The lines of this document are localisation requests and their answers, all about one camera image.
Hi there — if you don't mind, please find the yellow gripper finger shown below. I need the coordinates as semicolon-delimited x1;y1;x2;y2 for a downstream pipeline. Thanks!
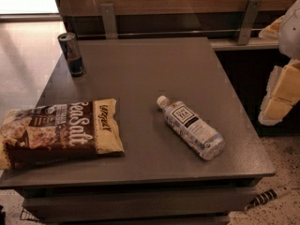
259;17;283;39
258;59;300;126

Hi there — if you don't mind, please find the clear plastic water bottle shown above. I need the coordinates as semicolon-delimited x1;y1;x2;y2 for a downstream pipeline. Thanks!
157;96;225;160

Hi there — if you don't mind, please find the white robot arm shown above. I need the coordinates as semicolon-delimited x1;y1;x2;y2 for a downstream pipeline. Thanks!
258;0;300;126

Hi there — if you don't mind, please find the striped object on floor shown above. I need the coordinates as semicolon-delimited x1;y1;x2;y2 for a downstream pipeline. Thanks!
245;186;291;210

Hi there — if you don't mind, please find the grey drawer cabinet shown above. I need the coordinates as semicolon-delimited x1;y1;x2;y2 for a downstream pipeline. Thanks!
1;37;275;225

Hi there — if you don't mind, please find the blue energy drink can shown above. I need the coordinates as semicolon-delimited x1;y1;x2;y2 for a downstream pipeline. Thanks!
58;32;85;77

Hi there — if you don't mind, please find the sea salt popcorn bag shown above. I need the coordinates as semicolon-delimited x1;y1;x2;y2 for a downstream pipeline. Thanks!
0;98;124;170

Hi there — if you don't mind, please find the right metal bracket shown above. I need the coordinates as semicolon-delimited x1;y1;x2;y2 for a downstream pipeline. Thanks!
236;0;263;45

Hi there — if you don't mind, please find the metal bracket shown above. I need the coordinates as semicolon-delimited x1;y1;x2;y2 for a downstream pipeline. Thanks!
100;3;118;39
236;0;263;45

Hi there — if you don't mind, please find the left metal bracket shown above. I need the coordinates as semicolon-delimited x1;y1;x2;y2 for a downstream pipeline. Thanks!
100;3;118;39

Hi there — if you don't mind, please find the wire rack on floor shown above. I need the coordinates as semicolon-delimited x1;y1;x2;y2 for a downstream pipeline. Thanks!
20;208;38;222

